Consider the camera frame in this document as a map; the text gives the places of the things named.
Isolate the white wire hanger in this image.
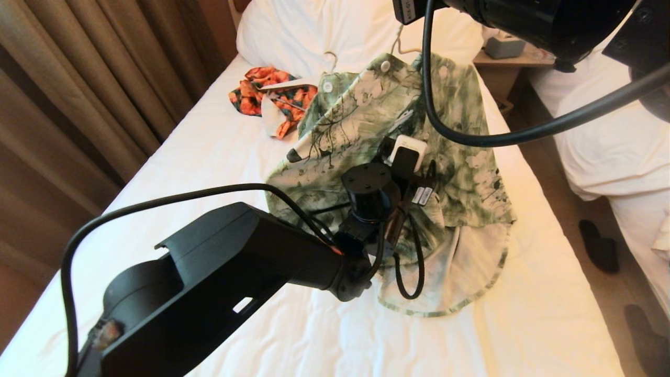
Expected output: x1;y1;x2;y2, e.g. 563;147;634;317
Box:
390;24;422;56

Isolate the green floral short-sleeve shirt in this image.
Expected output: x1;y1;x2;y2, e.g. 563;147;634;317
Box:
266;52;517;317

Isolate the white hanger with metal hook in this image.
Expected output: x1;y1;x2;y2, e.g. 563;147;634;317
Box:
260;51;339;95

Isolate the grey tissue box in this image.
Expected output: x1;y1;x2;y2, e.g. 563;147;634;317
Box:
484;30;527;60

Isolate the wooden nightstand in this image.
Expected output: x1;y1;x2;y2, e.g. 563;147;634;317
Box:
474;50;556;105

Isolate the white pillow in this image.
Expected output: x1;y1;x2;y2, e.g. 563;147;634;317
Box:
237;0;485;84

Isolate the black slipper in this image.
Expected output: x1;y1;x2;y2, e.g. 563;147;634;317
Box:
578;220;620;274

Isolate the orange floral garment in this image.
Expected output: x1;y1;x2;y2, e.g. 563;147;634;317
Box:
229;67;319;140

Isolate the white duvet bed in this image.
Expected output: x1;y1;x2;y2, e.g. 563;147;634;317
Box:
529;47;670;315

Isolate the white sheeted bed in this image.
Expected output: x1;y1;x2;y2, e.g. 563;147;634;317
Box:
0;55;623;377

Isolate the brown curtain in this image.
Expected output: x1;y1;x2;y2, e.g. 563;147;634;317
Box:
0;0;236;273

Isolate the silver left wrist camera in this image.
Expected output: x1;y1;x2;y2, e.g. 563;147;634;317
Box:
390;135;428;173

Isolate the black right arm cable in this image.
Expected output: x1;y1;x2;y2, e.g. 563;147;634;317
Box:
423;0;670;147

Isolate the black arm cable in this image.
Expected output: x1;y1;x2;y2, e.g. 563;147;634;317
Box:
62;183;426;377
423;0;670;147

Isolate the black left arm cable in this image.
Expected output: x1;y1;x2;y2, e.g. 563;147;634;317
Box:
62;183;426;377

